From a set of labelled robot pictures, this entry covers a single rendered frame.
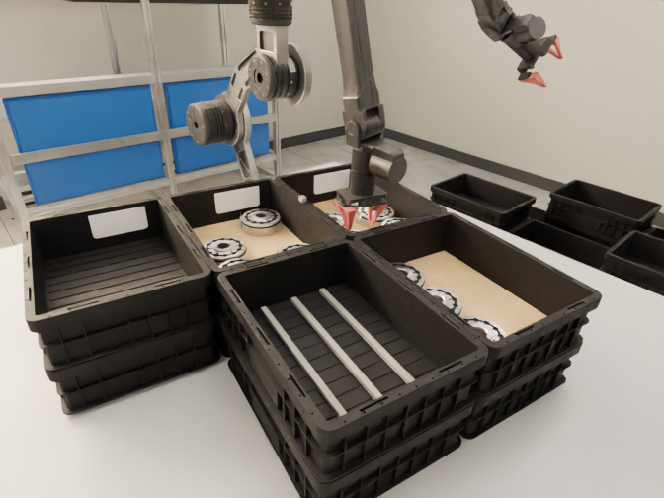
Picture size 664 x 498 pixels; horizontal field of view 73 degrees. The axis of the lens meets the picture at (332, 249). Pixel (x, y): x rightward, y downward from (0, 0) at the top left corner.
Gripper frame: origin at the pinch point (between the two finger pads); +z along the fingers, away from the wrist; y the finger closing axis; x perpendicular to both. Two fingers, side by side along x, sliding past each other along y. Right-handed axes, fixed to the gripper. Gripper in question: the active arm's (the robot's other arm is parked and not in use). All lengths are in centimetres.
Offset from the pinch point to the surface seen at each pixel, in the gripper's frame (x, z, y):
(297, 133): 331, 84, 121
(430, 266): -12.7, 7.2, 12.9
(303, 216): 9.4, 0.0, -10.5
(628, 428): -58, 20, 27
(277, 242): 12.1, 7.3, -16.7
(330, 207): 26.3, 7.7, 5.4
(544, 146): 159, 60, 268
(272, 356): -35.7, -3.4, -34.8
